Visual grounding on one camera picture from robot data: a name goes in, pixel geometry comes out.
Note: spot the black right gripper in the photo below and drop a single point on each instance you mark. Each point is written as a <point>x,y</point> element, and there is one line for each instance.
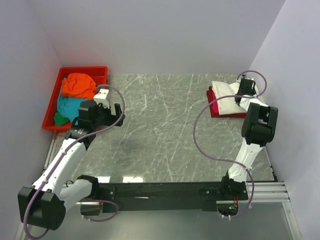
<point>254,91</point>

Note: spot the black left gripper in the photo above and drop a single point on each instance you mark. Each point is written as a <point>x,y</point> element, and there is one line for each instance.
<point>112,119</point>

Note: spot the white t shirt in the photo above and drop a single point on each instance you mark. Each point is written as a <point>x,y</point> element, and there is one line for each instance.
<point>228,105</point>

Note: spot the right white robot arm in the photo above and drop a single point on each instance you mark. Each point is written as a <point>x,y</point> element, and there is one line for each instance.
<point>258,129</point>

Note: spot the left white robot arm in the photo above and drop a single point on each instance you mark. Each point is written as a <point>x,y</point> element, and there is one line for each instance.
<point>55,180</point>

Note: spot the light blue t shirt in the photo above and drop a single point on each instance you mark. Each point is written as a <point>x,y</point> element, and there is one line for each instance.
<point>68,107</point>

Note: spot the green t shirt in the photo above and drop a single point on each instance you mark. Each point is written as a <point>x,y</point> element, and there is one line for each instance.
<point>59,120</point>

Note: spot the orange t shirt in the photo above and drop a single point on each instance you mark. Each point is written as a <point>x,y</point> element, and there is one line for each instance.
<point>78,85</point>

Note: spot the pink folded t shirt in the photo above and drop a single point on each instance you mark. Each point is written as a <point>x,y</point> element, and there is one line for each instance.
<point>215,108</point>

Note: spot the dark red folded t shirt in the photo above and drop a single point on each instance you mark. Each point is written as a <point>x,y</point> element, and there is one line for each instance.
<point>211,96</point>

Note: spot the red plastic bin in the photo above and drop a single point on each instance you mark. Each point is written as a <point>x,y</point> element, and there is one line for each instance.
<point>97,73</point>

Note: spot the black base bar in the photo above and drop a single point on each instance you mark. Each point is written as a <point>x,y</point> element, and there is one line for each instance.
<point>143,196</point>

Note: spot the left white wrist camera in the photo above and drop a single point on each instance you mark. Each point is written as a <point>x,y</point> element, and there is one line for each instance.
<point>102,97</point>

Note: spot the aluminium rail frame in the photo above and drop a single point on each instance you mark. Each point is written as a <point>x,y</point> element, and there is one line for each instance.
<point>260,192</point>

